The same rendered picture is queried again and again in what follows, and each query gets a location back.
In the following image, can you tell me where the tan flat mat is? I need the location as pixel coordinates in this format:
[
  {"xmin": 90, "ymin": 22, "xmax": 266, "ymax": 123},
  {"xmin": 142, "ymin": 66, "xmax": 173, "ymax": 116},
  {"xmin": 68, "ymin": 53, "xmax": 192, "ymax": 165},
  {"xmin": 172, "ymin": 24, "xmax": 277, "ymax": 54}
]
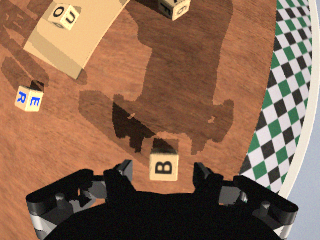
[{"xmin": 23, "ymin": 0, "xmax": 129, "ymax": 80}]

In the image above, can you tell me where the tan block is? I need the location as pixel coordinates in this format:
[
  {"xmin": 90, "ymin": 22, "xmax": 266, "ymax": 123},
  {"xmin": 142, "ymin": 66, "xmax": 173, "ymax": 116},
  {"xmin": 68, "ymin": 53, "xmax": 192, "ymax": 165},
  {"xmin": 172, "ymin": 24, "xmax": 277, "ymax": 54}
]
[
  {"xmin": 149, "ymin": 148, "xmax": 179, "ymax": 181},
  {"xmin": 48, "ymin": 3, "xmax": 79, "ymax": 31},
  {"xmin": 158, "ymin": 0, "xmax": 190, "ymax": 20},
  {"xmin": 15, "ymin": 85, "xmax": 43, "ymax": 111}
]

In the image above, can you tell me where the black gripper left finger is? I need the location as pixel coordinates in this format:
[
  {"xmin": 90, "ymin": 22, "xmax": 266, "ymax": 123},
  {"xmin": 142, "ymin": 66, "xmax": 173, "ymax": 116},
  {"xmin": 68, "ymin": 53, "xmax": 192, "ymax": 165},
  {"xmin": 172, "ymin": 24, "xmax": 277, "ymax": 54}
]
[{"xmin": 25, "ymin": 159, "xmax": 146, "ymax": 240}]

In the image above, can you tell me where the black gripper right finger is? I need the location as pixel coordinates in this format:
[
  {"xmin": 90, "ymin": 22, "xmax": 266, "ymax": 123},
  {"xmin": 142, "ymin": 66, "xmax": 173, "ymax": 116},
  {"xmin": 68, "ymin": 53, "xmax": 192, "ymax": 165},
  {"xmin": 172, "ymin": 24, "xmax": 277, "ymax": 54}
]
[{"xmin": 185, "ymin": 162, "xmax": 299, "ymax": 240}]

